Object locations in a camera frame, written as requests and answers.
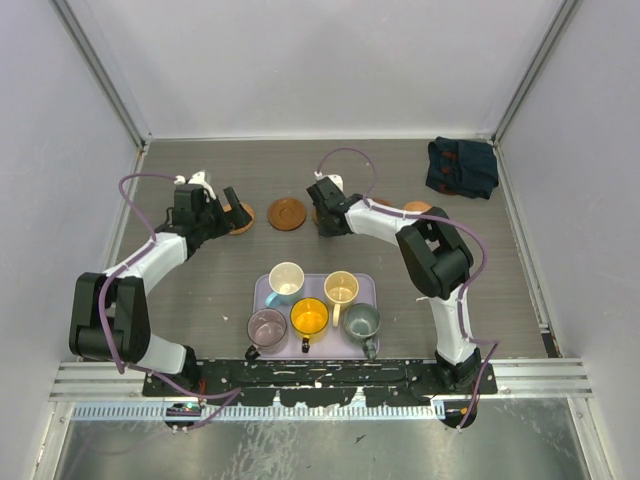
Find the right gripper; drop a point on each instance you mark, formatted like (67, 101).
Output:
(325, 231)

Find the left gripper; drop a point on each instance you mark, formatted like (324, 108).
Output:
(234, 218)

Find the cream mug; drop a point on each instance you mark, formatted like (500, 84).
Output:
(341, 289)

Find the grey green mug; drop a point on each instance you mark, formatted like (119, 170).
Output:
(360, 327)

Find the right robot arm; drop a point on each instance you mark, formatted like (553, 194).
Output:
(435, 255)

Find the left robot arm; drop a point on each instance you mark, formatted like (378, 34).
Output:
(110, 318)

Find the white and blue mug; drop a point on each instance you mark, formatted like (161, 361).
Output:
(286, 281)

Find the purple glass mug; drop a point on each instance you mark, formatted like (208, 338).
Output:
(267, 331)

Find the yellow mug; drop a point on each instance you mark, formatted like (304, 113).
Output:
(309, 318)

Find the lavender plastic tray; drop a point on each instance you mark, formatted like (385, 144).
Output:
(333, 344)

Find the dark blue folded cloth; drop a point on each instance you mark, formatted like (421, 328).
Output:
(462, 168)

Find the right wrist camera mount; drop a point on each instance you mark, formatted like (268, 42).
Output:
(335, 178)

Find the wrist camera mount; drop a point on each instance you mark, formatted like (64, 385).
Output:
(201, 178)
(335, 178)

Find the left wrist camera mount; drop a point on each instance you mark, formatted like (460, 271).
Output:
(201, 178)

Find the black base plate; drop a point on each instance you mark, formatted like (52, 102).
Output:
(322, 383)

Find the aluminium frame rail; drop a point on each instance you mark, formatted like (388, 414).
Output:
(519, 378)

